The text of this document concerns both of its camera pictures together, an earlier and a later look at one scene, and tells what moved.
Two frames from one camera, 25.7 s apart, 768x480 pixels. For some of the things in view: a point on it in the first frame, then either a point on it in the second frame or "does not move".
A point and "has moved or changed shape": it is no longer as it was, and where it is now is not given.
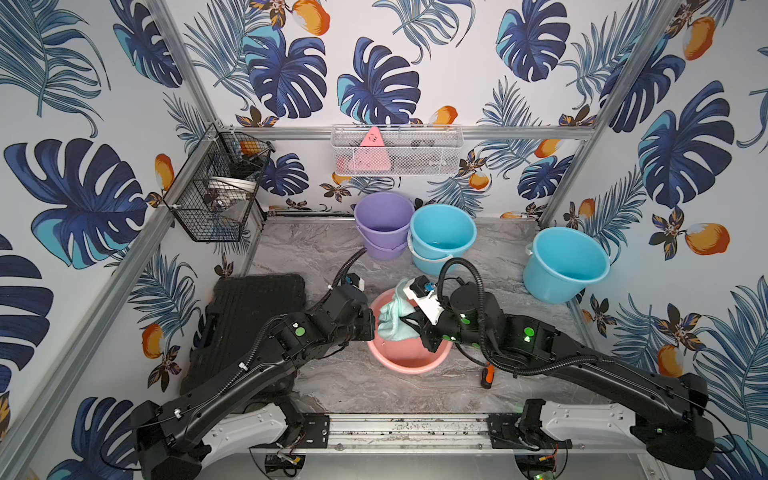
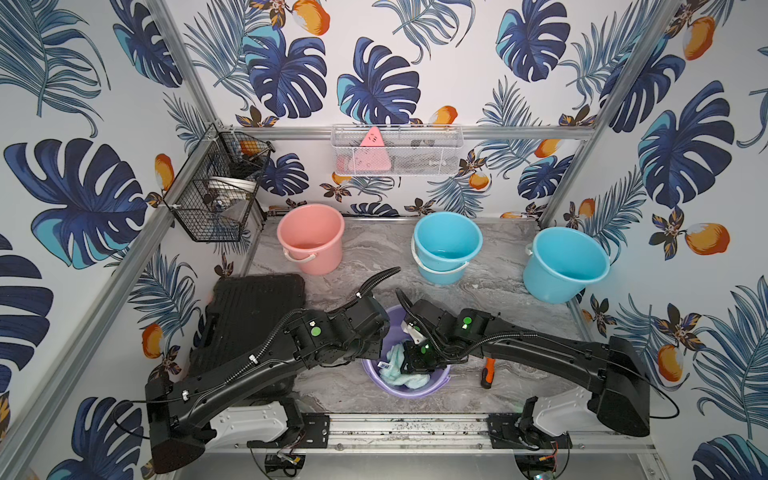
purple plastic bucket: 383,220 to 394,336
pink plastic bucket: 406,357 has moved or changed shape
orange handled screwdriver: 488,375 does not move
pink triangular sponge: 372,154 does not move
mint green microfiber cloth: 390,325 has moved or changed shape
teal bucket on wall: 561,261 does not move
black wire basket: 210,199 does not move
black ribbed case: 239,313 does not move
